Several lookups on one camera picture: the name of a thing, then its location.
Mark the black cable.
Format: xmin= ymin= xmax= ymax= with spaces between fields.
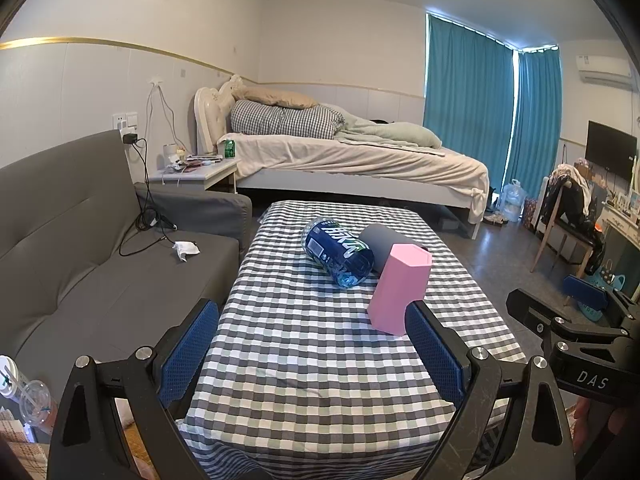
xmin=118 ymin=137 xmax=178 ymax=257

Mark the black television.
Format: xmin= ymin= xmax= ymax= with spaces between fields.
xmin=585 ymin=120 xmax=639 ymax=181

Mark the blue-labelled water bottle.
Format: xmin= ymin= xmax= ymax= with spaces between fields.
xmin=304 ymin=216 xmax=376 ymax=289

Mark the checked duvet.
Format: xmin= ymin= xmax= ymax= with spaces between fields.
xmin=230 ymin=100 xmax=346 ymax=140

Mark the person's right hand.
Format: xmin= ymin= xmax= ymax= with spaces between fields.
xmin=572 ymin=399 xmax=608 ymax=461

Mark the wide teal curtain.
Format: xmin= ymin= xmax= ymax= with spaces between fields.
xmin=424 ymin=12 xmax=517 ymax=192

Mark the grey sofa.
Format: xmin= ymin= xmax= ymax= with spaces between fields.
xmin=0 ymin=129 xmax=253 ymax=378

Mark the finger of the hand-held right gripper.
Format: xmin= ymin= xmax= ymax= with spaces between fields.
xmin=506 ymin=287 xmax=626 ymax=348
xmin=561 ymin=275 xmax=640 ymax=328

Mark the narrow teal curtain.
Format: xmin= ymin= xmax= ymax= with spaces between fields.
xmin=506 ymin=47 xmax=563 ymax=192

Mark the white headboard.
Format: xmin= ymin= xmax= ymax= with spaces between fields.
xmin=194 ymin=74 xmax=246 ymax=157

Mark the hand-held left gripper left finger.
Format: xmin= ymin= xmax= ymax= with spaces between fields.
xmin=47 ymin=298 xmax=221 ymax=480

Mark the wooden chair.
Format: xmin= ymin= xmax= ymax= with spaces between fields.
xmin=530 ymin=170 xmax=607 ymax=281

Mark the clear plastic cup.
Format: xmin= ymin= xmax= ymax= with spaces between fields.
xmin=19 ymin=380 xmax=54 ymax=437

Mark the grey cup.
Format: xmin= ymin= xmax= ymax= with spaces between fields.
xmin=359 ymin=223 xmax=431 ymax=273

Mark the white cable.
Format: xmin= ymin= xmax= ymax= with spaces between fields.
xmin=146 ymin=76 xmax=190 ymax=157

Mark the beige pillow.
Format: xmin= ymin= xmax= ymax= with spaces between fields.
xmin=239 ymin=85 xmax=321 ymax=110

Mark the bed with beige sheet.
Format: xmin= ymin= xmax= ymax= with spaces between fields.
xmin=215 ymin=132 xmax=491 ymax=240

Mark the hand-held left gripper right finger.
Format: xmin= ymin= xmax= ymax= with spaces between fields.
xmin=404 ymin=300 xmax=577 ymax=480

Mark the white nightstand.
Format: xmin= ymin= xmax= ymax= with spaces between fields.
xmin=148 ymin=156 xmax=241 ymax=194

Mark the pink hexagonal cup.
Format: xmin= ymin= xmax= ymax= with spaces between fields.
xmin=368 ymin=243 xmax=433 ymax=336

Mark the pale green blanket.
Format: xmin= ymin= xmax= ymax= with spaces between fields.
xmin=320 ymin=104 xmax=443 ymax=150

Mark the clothes pile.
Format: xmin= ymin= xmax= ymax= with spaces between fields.
xmin=542 ymin=162 xmax=601 ymax=222

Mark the checkered tablecloth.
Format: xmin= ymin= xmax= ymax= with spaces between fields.
xmin=172 ymin=200 xmax=526 ymax=480

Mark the white air conditioner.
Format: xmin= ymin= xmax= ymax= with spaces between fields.
xmin=574 ymin=54 xmax=634 ymax=92

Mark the teal basket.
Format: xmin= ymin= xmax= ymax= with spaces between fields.
xmin=575 ymin=272 xmax=629 ymax=324

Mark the clear water jug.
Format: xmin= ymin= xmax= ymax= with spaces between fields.
xmin=500 ymin=179 xmax=525 ymax=224

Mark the crumpled white tissue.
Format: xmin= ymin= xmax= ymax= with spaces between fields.
xmin=171 ymin=241 xmax=201 ymax=262

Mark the white cabinet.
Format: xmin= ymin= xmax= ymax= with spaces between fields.
xmin=599 ymin=195 xmax=640 ymax=293

